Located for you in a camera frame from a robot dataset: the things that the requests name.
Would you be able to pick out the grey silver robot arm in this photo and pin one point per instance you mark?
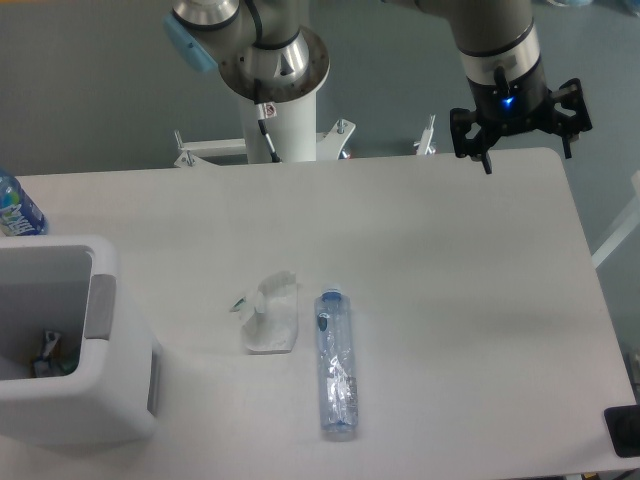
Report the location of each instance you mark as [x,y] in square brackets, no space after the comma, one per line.
[497,40]

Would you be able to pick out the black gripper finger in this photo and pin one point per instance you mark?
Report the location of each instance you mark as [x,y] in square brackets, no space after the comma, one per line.
[468,137]
[565,114]

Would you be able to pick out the white frame at right edge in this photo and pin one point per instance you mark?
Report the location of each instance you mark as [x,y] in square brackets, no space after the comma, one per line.
[620,228]

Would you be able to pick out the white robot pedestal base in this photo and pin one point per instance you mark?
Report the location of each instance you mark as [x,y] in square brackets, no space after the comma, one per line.
[276,91]

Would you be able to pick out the white trash can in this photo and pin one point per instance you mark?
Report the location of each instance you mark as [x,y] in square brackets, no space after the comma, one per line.
[72,285]

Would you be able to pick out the blue labelled water bottle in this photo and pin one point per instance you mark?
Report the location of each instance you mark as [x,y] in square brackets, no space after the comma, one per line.
[20,216]

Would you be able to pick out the black device at table edge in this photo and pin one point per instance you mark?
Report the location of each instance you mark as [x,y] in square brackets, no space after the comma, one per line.
[623,427]

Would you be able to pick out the clear plastic bottle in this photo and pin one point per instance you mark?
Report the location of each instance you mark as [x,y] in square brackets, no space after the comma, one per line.
[336,365]

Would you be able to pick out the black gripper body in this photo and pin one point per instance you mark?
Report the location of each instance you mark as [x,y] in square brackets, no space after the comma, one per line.
[525,106]

